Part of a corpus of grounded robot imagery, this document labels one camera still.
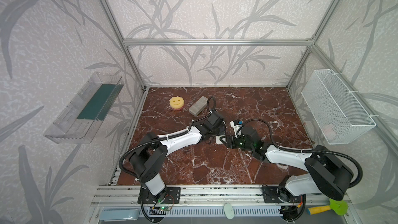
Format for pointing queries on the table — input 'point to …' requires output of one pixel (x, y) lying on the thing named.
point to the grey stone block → (199, 106)
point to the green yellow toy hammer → (339, 207)
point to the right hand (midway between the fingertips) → (221, 134)
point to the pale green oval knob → (229, 211)
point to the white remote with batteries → (217, 139)
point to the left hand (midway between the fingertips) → (226, 124)
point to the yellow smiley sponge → (176, 102)
